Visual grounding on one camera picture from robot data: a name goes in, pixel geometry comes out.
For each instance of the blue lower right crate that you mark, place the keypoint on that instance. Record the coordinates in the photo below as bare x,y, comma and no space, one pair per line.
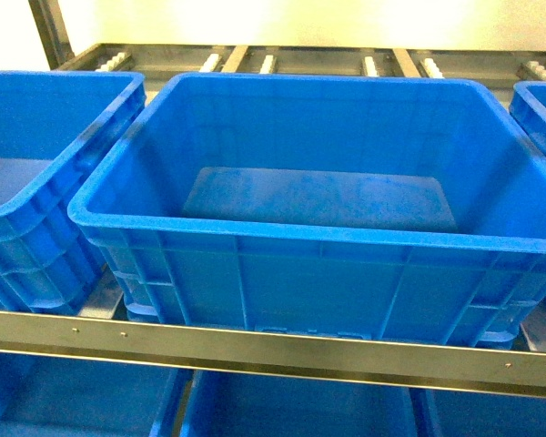
457,413

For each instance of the blue storage crate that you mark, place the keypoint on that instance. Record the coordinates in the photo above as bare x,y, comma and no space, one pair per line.
366,208
55,128
528,108

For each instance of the blue left storage crate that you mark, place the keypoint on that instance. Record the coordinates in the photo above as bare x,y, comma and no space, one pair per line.
55,128

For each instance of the blue right storage crate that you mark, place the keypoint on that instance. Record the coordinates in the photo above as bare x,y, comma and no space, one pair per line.
528,108

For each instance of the blue centre storage crate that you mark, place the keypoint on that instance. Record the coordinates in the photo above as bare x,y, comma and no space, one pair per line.
366,208

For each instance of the metal roller rack frame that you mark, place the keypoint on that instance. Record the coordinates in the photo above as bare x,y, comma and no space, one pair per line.
290,355

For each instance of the blue lower centre crate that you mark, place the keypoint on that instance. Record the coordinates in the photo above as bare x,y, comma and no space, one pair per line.
238,404

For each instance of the blue lower left crate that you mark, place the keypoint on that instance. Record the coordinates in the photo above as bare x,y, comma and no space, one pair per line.
41,396

